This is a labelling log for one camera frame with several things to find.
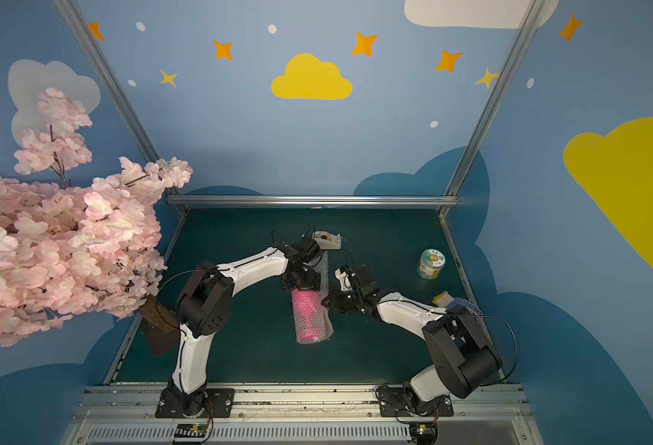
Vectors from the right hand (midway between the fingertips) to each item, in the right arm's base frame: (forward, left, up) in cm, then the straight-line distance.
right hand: (326, 299), depth 87 cm
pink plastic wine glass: (-1, +7, +1) cm, 7 cm away
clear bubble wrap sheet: (-6, +1, 0) cm, 7 cm away
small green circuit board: (-36, +34, -9) cm, 50 cm away
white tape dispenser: (+27, +1, -4) cm, 27 cm away
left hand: (+7, +6, -4) cm, 10 cm away
